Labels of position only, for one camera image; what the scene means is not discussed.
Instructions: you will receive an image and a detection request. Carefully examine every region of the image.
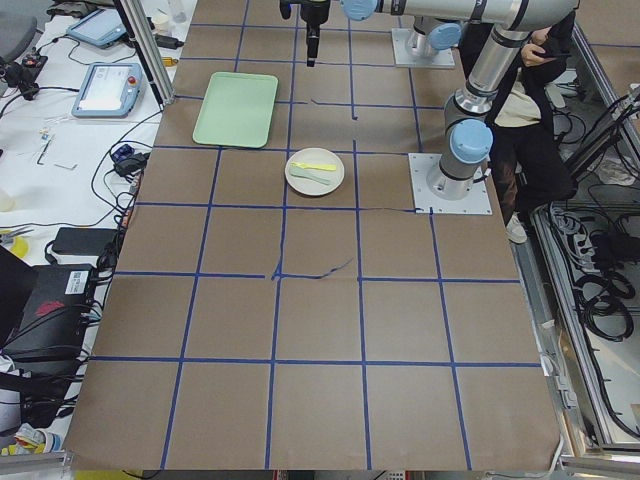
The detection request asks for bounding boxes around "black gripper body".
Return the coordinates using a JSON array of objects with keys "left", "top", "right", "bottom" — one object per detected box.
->
[{"left": 279, "top": 0, "right": 330, "bottom": 26}]

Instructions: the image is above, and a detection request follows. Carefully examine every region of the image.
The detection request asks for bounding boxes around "white round plate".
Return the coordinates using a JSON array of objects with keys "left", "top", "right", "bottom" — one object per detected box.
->
[{"left": 284, "top": 148, "right": 345, "bottom": 197}]

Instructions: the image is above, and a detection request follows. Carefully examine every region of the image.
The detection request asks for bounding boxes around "yellow plastic fork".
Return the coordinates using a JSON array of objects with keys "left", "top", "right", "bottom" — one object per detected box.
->
[{"left": 288, "top": 162, "right": 337, "bottom": 172}]

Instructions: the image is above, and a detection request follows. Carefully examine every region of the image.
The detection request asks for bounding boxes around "light green tray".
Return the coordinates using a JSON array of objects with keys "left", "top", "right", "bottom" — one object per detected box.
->
[{"left": 192, "top": 72, "right": 278, "bottom": 148}]

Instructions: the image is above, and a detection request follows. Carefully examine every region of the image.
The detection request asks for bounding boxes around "pale green plastic spoon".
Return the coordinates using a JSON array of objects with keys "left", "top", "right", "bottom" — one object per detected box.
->
[{"left": 288, "top": 165, "right": 331, "bottom": 186}]

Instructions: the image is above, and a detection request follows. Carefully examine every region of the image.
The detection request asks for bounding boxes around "far teach pendant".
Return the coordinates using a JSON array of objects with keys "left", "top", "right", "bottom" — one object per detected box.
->
[{"left": 66, "top": 9, "right": 126, "bottom": 49}]

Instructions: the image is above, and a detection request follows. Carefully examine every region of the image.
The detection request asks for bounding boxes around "teach pendant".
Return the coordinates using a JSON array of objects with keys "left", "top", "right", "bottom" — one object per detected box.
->
[
  {"left": 71, "top": 63, "right": 143, "bottom": 118},
  {"left": 66, "top": 9, "right": 126, "bottom": 49}
]

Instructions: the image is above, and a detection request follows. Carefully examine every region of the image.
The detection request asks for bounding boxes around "near teach pendant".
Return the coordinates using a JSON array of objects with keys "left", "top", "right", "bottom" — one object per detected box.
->
[{"left": 71, "top": 63, "right": 143, "bottom": 118}]

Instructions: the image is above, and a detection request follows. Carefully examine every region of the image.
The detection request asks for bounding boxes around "person in black clothes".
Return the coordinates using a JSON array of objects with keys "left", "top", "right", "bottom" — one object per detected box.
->
[{"left": 486, "top": 12, "right": 576, "bottom": 244}]

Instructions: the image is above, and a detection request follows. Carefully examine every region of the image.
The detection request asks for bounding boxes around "black power adapter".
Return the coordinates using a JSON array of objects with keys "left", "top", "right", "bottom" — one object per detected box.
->
[{"left": 51, "top": 227, "right": 116, "bottom": 256}]

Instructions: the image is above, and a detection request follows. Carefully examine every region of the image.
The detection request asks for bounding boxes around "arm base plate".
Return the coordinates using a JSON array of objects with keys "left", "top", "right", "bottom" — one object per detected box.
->
[
  {"left": 391, "top": 26, "right": 460, "bottom": 69},
  {"left": 408, "top": 153, "right": 492, "bottom": 215}
]

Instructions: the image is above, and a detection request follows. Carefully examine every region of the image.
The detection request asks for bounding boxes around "aluminium frame post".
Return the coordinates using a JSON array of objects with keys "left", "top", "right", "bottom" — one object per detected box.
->
[{"left": 114, "top": 0, "right": 175, "bottom": 109}]

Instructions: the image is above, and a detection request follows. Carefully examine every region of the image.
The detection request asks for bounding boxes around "floor cable bundle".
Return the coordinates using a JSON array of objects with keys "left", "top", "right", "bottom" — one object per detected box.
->
[{"left": 549, "top": 199, "right": 640, "bottom": 346}]

